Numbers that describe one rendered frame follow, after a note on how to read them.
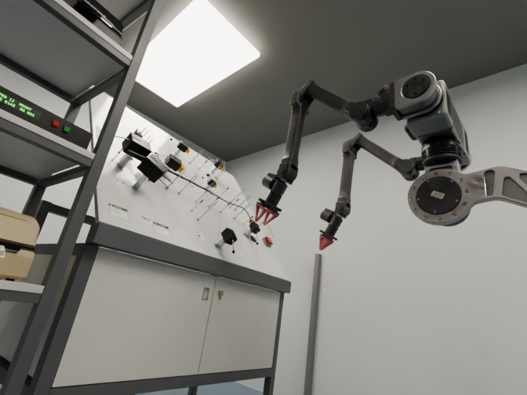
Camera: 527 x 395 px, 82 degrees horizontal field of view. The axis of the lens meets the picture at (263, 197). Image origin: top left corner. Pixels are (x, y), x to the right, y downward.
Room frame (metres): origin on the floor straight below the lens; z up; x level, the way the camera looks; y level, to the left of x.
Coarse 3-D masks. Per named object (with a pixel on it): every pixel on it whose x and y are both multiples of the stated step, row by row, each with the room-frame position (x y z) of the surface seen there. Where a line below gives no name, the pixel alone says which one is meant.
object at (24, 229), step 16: (0, 208) 0.83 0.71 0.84; (0, 224) 0.80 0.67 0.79; (16, 224) 0.83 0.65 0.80; (32, 224) 0.87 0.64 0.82; (0, 240) 0.81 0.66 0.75; (16, 240) 0.83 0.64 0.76; (32, 240) 0.86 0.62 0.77; (16, 256) 0.83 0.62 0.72; (32, 256) 0.87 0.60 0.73; (0, 272) 0.81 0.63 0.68; (16, 272) 0.84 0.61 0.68
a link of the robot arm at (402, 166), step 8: (360, 136) 1.47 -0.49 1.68; (352, 144) 1.49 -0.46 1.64; (360, 144) 1.47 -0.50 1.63; (368, 144) 1.44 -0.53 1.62; (376, 144) 1.42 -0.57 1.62; (376, 152) 1.41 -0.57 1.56; (384, 152) 1.38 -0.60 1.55; (384, 160) 1.38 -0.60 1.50; (392, 160) 1.35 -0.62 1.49; (400, 160) 1.29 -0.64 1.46; (408, 160) 1.27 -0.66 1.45; (400, 168) 1.29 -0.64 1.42; (408, 168) 1.27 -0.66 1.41; (416, 176) 1.32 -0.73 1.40
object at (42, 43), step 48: (0, 0) 0.69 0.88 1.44; (48, 0) 0.66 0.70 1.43; (96, 0) 0.97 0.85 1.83; (144, 0) 0.94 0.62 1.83; (0, 48) 0.90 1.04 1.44; (48, 48) 0.86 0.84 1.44; (96, 48) 0.83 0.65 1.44; (144, 48) 0.88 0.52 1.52; (0, 144) 0.86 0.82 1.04; (48, 144) 0.77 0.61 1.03; (96, 144) 0.88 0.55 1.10; (0, 288) 0.79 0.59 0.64; (48, 288) 0.87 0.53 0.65
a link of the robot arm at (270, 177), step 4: (280, 168) 1.18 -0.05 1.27; (284, 168) 1.16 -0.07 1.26; (280, 172) 1.18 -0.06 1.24; (284, 172) 1.17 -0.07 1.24; (264, 176) 1.27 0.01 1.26; (268, 176) 1.26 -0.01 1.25; (272, 176) 1.25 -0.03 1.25; (276, 176) 1.22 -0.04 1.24; (280, 176) 1.18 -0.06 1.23; (264, 180) 1.26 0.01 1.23; (268, 180) 1.25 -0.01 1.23; (272, 180) 1.24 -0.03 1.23; (284, 180) 1.20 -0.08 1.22; (264, 184) 1.27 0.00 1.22; (268, 184) 1.25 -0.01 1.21; (268, 188) 1.27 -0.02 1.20
